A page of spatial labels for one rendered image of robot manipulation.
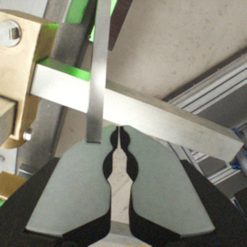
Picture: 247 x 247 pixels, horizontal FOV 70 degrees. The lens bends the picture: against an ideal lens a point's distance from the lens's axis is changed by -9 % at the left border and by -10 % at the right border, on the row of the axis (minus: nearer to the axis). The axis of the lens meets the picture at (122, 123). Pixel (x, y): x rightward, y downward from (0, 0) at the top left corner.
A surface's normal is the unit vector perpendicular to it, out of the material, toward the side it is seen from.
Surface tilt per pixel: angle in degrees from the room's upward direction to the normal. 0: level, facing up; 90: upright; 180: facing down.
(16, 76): 0
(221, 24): 0
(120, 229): 90
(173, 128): 0
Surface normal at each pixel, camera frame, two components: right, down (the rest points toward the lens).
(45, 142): 0.02, 0.47
